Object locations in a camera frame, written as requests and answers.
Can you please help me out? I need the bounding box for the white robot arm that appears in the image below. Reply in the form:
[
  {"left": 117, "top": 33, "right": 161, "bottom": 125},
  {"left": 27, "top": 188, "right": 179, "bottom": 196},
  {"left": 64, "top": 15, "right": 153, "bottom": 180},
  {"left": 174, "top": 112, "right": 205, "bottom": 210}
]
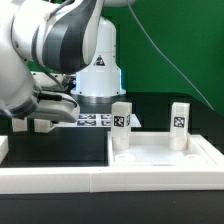
[{"left": 0, "top": 0, "right": 136, "bottom": 123}]

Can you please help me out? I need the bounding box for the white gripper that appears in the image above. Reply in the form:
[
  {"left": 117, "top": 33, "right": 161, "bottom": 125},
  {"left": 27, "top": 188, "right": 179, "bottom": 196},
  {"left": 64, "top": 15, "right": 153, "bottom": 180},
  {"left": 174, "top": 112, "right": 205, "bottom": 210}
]
[{"left": 29, "top": 71, "right": 80, "bottom": 123}]

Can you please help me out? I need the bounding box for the white sheet with tags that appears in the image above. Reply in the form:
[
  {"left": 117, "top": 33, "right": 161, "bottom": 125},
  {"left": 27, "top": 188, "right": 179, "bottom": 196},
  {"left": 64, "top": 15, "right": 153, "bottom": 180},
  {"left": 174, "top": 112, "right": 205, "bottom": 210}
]
[{"left": 56, "top": 113, "right": 141, "bottom": 127}]

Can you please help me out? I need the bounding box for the white left fence bar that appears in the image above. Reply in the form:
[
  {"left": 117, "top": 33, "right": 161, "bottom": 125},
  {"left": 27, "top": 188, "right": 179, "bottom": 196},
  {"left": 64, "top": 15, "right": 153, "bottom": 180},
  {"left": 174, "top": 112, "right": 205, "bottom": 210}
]
[{"left": 0, "top": 136, "right": 9, "bottom": 163}]

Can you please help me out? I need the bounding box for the white fence bar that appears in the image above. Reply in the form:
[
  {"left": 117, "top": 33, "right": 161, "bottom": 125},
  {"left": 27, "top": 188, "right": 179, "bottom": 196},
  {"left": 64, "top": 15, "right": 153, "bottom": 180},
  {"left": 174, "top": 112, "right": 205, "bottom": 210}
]
[
  {"left": 0, "top": 136, "right": 9, "bottom": 163},
  {"left": 0, "top": 166, "right": 224, "bottom": 194}
]

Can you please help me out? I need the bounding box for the white square table top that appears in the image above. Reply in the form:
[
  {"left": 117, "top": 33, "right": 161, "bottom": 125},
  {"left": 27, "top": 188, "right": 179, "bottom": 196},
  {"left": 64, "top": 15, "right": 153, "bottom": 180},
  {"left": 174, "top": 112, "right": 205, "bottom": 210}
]
[{"left": 107, "top": 132, "right": 224, "bottom": 167}]

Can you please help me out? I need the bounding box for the white front fence bar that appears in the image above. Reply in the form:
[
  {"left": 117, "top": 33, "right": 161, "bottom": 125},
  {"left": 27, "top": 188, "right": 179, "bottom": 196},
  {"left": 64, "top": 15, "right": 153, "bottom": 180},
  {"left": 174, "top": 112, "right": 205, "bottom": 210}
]
[{"left": 0, "top": 166, "right": 224, "bottom": 194}]

